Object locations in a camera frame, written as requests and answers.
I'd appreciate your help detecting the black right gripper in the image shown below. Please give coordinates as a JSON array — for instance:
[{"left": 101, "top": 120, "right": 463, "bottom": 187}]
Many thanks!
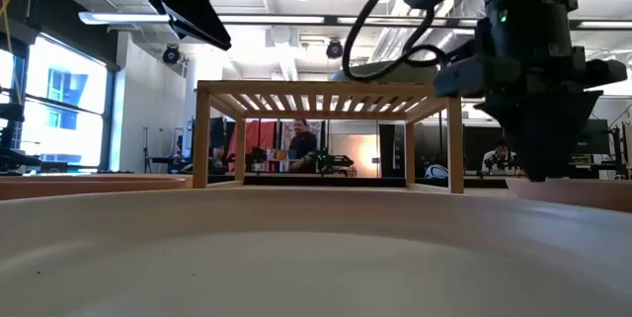
[{"left": 434, "top": 0, "right": 628, "bottom": 183}]

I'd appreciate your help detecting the salmon pink plate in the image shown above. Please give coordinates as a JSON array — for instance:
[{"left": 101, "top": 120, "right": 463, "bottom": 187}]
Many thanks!
[{"left": 506, "top": 177, "right": 632, "bottom": 214}]

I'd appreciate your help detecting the beige plate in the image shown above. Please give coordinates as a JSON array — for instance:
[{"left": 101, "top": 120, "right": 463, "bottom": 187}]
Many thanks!
[{"left": 0, "top": 186, "right": 632, "bottom": 317}]

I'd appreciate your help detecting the wooden slatted shelf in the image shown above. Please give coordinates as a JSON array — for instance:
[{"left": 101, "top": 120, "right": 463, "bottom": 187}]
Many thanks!
[{"left": 192, "top": 79, "right": 465, "bottom": 195}]

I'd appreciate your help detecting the black ceiling spotlight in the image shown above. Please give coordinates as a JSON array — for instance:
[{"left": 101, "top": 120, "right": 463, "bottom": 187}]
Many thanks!
[
  {"left": 325, "top": 39, "right": 345, "bottom": 60},
  {"left": 162, "top": 43, "right": 182, "bottom": 65}
]

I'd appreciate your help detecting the black background monitor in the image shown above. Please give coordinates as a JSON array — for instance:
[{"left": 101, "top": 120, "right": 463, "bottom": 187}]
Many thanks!
[{"left": 575, "top": 118, "right": 611, "bottom": 156}]

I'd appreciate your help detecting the person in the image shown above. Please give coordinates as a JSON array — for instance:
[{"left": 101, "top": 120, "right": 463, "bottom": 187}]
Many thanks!
[
  {"left": 481, "top": 139, "right": 518, "bottom": 175},
  {"left": 287, "top": 119, "right": 320, "bottom": 174}
]

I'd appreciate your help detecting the linear ceiling light fixture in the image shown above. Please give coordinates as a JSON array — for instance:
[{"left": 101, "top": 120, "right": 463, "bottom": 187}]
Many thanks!
[{"left": 77, "top": 10, "right": 632, "bottom": 32}]

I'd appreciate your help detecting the white black ball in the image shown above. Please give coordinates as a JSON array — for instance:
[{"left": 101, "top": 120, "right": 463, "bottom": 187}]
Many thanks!
[{"left": 424, "top": 163, "right": 450, "bottom": 180}]

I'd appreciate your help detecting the red fabric banner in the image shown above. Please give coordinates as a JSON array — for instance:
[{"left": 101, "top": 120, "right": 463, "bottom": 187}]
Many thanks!
[{"left": 245, "top": 119, "right": 277, "bottom": 160}]

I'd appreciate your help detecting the black panel with white dots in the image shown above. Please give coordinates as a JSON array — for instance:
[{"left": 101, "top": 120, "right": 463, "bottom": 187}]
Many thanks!
[{"left": 378, "top": 123, "right": 406, "bottom": 178}]

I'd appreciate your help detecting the large window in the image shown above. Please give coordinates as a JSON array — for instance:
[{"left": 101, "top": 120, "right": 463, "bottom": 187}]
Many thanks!
[{"left": 0, "top": 35, "right": 110, "bottom": 170}]

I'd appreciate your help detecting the black equipment rack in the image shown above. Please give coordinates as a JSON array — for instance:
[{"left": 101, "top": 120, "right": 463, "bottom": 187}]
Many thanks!
[{"left": 0, "top": 102, "right": 26, "bottom": 173}]

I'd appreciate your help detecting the silver ventilation duct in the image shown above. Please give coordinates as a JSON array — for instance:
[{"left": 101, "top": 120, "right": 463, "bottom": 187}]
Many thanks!
[{"left": 369, "top": 0, "right": 478, "bottom": 61}]

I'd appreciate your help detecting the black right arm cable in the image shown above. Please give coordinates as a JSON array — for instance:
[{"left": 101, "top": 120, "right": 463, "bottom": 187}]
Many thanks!
[{"left": 342, "top": 0, "right": 448, "bottom": 84}]

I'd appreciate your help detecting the yellow cable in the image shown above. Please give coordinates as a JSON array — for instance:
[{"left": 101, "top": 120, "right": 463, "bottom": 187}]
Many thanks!
[{"left": 0, "top": 0, "right": 31, "bottom": 106}]

